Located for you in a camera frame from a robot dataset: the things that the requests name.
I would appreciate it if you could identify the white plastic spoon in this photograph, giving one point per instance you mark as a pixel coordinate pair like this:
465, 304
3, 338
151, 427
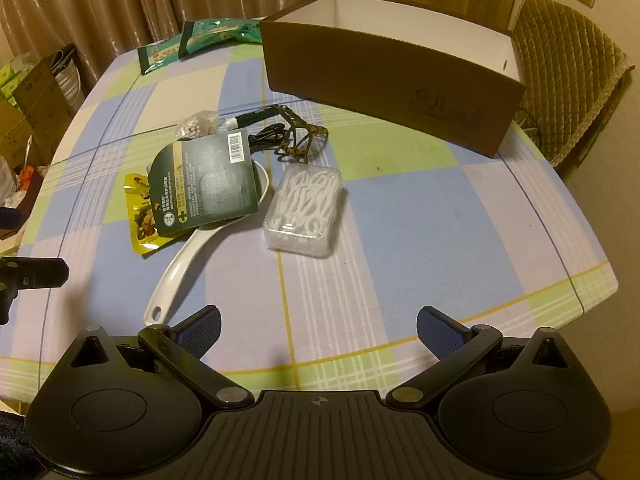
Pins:
185, 265

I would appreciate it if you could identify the brown cardboard box white inside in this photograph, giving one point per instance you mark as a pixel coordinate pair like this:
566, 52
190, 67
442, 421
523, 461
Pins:
380, 75

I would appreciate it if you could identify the dark green card package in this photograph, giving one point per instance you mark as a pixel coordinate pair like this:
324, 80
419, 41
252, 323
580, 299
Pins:
210, 180

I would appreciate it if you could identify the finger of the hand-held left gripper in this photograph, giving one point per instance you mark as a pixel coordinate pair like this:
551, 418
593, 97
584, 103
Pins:
30, 272
7, 219

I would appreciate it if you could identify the open cardboard box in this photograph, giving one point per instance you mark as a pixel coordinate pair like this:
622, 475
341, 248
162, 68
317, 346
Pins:
40, 105

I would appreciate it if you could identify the clear box of floss picks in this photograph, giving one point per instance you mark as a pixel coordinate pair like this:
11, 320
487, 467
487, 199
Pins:
305, 210

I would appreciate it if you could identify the green snack packets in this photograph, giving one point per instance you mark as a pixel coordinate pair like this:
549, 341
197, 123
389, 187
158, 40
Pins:
210, 37

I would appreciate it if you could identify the stack of green boxes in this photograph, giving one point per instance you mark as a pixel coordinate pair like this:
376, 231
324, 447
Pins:
10, 77

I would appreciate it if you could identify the green tissue packet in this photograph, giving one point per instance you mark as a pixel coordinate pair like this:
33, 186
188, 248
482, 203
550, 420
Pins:
157, 57
250, 32

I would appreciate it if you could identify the yellow snack packet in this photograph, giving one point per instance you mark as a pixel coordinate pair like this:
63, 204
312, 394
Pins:
145, 232

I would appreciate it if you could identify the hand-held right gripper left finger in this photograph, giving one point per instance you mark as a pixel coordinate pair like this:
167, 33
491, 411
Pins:
200, 332

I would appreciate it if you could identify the clear bag of cotton swabs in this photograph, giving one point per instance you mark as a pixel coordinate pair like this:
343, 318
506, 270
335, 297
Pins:
195, 127

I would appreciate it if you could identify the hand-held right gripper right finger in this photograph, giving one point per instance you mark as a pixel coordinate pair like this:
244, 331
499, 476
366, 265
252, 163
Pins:
440, 332

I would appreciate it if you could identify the chair with quilted cover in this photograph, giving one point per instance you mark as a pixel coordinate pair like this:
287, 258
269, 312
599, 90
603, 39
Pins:
565, 70

